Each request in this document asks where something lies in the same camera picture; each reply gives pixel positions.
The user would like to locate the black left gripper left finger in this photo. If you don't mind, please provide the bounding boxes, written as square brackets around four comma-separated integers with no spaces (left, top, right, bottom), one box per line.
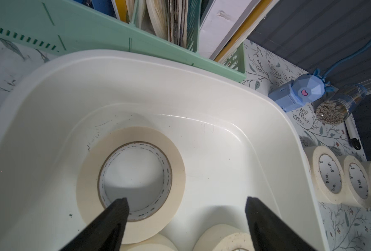
[62,198,130,251]

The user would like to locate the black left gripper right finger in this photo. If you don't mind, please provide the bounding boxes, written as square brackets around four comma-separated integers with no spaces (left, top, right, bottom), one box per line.
[245,197,314,251]

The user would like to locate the masking tape roll in tray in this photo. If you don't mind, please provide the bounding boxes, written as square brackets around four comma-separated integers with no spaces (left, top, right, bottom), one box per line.
[76,127,186,244]
[119,234,178,251]

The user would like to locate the white plastic storage tray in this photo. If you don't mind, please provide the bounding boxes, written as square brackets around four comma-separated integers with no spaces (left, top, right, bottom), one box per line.
[0,50,329,251]

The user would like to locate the black marker pen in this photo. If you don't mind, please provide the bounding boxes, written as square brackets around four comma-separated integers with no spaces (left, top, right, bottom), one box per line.
[344,115,362,150]

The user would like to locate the clear pencil jar blue lid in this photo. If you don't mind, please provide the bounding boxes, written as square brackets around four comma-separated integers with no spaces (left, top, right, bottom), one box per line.
[315,84,367,125]

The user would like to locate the white binder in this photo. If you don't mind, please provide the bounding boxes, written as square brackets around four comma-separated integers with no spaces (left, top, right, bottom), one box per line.
[198,1,278,63]

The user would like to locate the green desktop file organizer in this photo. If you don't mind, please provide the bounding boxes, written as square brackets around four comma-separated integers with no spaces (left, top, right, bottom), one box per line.
[0,1,246,82]

